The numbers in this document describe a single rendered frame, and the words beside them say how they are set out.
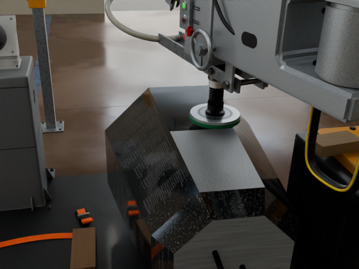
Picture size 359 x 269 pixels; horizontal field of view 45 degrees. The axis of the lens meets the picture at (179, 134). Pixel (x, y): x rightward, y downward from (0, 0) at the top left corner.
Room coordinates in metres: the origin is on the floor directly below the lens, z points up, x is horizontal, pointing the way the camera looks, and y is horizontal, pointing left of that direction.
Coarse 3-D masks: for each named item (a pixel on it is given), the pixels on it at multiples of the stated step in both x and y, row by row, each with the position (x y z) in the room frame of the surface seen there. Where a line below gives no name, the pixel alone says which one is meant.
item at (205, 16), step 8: (200, 0) 1.64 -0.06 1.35; (208, 0) 1.59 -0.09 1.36; (200, 8) 1.64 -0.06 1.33; (208, 8) 1.59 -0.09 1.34; (200, 16) 1.63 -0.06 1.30; (208, 16) 1.58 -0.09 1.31; (200, 24) 1.63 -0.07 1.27; (208, 24) 1.58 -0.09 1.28; (208, 32) 1.58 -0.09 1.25; (200, 40) 1.63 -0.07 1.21; (184, 48) 1.74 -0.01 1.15; (216, 64) 1.59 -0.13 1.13; (224, 64) 1.66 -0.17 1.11
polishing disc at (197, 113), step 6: (192, 108) 1.74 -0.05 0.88; (198, 108) 1.75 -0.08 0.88; (204, 108) 1.75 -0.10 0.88; (228, 108) 1.76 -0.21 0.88; (234, 108) 1.76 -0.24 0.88; (192, 114) 1.68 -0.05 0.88; (198, 114) 1.68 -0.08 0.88; (204, 114) 1.68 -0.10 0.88; (228, 114) 1.69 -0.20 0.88; (234, 114) 1.69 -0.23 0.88; (198, 120) 1.63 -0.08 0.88; (204, 120) 1.62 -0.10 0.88; (210, 120) 1.63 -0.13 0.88; (216, 120) 1.63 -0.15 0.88; (222, 120) 1.63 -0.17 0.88; (228, 120) 1.63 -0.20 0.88; (234, 120) 1.63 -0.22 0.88
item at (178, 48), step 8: (160, 40) 2.06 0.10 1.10; (168, 40) 1.98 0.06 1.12; (168, 48) 1.98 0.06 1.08; (176, 48) 1.91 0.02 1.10; (184, 56) 1.84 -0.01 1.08; (192, 64) 1.77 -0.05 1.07; (208, 72) 1.64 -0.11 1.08; (216, 72) 1.61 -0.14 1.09; (224, 72) 1.56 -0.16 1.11; (240, 72) 1.65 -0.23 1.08; (240, 80) 1.48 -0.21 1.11; (248, 80) 1.53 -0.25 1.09; (256, 80) 1.54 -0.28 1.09; (224, 88) 1.49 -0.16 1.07
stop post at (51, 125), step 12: (36, 0) 3.27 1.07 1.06; (36, 12) 3.29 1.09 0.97; (36, 24) 3.28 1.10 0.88; (36, 36) 3.28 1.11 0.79; (48, 60) 3.30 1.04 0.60; (48, 72) 3.29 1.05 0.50; (48, 84) 3.29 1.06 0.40; (48, 96) 3.29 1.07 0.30; (48, 108) 3.29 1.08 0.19; (48, 120) 3.28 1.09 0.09; (48, 132) 3.22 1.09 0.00
